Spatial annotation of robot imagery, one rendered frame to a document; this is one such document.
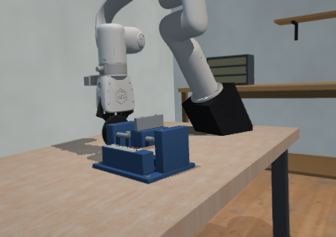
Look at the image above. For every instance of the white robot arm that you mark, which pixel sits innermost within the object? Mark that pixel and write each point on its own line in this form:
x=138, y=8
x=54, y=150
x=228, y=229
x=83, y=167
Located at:
x=115, y=41

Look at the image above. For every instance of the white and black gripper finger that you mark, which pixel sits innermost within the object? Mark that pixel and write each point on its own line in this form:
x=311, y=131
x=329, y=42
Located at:
x=125, y=114
x=100, y=112

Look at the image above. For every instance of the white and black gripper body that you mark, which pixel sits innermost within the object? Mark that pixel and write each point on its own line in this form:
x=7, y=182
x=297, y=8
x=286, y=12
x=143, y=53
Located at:
x=116, y=93

